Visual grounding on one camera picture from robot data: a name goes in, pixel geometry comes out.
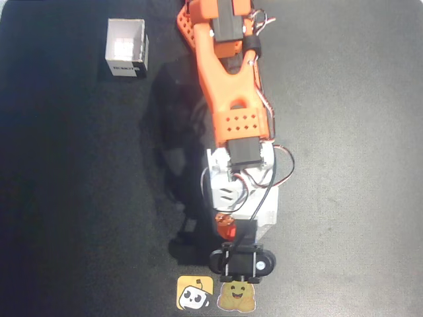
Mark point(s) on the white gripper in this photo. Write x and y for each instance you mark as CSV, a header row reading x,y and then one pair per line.
x,y
264,216

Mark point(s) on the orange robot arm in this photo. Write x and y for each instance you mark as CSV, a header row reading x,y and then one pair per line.
x,y
221,86

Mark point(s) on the hugging face emoji sticker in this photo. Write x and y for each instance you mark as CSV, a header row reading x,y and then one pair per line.
x,y
236,297

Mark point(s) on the yellow robot face sticker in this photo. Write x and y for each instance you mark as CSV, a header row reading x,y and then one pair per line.
x,y
195,293

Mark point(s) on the black table mat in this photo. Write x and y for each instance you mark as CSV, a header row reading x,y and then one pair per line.
x,y
347,165

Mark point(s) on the open white cardboard box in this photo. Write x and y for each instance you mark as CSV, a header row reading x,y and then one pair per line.
x,y
126,43

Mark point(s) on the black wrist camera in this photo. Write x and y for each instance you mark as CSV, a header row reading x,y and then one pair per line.
x,y
241,262

